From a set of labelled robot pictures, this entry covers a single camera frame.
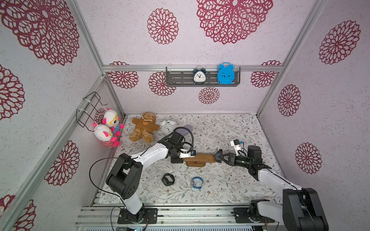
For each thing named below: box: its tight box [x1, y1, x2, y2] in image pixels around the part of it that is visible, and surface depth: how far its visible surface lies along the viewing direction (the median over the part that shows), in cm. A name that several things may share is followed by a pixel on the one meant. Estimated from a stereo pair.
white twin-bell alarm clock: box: [159, 118, 176, 135], surface depth 102 cm
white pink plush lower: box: [93, 122, 121, 148], surface depth 87 cm
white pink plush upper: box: [102, 107, 125, 137], surface depth 95 cm
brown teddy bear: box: [129, 112, 160, 144], surface depth 105 cm
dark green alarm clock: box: [192, 64, 207, 86], surface depth 92 cm
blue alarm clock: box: [217, 62, 235, 85], surface depth 91 cm
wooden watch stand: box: [183, 153, 217, 167], surface depth 89 cm
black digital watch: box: [161, 172, 175, 187], surface depth 87 cm
